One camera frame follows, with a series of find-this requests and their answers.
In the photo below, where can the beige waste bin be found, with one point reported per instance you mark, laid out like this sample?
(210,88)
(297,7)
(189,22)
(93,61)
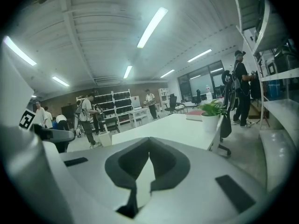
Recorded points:
(105,139)

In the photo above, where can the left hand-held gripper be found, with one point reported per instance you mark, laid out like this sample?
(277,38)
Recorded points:
(14,90)

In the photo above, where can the dark-framed glass partition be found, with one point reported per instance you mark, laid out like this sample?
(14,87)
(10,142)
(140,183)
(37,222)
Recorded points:
(201,83)

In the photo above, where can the white countertop appliance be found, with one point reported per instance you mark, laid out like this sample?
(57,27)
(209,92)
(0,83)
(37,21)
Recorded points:
(271,67)

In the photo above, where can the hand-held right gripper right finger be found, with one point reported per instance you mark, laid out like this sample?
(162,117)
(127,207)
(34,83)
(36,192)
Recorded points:
(201,171)

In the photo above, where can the black high-back office chair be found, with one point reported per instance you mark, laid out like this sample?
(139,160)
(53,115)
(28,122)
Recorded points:
(227,125)

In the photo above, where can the white shelving with black cases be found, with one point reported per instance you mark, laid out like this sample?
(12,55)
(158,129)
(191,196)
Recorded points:
(121,104)

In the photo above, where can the small white side table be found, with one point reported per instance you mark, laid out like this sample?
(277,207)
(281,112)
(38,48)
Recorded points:
(139,112)

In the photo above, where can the green plant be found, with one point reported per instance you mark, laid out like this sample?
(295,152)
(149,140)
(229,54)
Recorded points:
(210,122)

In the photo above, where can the white cubby bookcase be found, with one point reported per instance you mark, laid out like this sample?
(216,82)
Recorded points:
(164,97)

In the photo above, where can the white all-in-one monitor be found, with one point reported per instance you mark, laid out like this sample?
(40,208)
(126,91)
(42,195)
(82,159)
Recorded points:
(136,101)

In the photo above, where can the white water dispenser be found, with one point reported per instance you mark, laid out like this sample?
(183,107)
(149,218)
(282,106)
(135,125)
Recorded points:
(209,94)

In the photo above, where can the ceiling strip light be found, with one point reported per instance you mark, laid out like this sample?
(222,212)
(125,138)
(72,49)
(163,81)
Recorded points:
(128,72)
(19,50)
(167,73)
(60,81)
(199,55)
(151,28)

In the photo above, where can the white square table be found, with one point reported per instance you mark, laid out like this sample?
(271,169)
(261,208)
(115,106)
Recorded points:
(163,132)

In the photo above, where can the dark green countertop appliance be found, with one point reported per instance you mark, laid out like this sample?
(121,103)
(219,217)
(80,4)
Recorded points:
(287,59)

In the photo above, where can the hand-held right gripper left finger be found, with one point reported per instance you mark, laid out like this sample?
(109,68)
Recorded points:
(98,171)

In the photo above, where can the thick red book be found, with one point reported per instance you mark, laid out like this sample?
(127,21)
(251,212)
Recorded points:
(194,115)

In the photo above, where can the brown wooden platform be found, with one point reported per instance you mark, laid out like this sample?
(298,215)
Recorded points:
(254,111)

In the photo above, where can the white metal shelving rack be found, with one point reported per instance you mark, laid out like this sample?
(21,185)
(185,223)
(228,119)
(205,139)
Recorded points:
(278,115)

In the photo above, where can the black backpack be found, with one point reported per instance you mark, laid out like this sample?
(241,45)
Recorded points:
(255,87)

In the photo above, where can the blue water container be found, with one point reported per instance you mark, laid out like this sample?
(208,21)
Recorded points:
(273,90)

